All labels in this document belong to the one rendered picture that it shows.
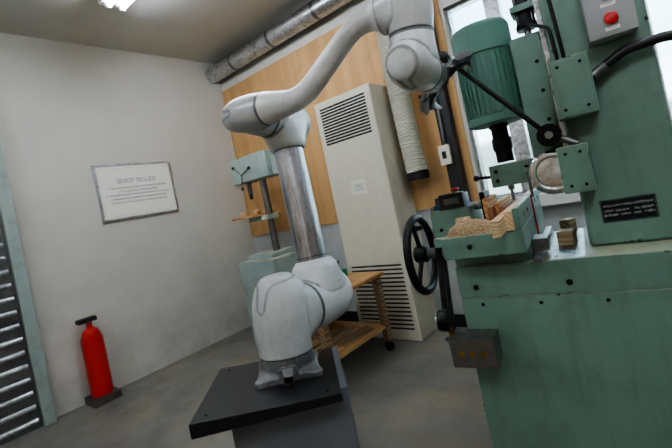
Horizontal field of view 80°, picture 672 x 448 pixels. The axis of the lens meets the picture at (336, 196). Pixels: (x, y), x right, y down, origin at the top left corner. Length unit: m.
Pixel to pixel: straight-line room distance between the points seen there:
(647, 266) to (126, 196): 3.40
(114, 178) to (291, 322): 2.77
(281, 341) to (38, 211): 2.65
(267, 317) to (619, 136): 1.03
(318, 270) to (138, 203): 2.65
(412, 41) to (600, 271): 0.72
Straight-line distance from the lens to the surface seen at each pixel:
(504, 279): 1.23
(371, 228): 2.90
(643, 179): 1.28
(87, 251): 3.59
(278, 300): 1.14
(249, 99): 1.23
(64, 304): 3.55
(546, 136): 1.22
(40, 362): 3.48
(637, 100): 1.28
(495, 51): 1.36
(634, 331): 1.25
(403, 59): 0.91
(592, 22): 1.25
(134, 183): 3.77
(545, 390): 1.33
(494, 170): 1.36
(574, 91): 1.20
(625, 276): 1.21
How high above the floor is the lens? 1.07
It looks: level
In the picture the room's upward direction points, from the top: 12 degrees counter-clockwise
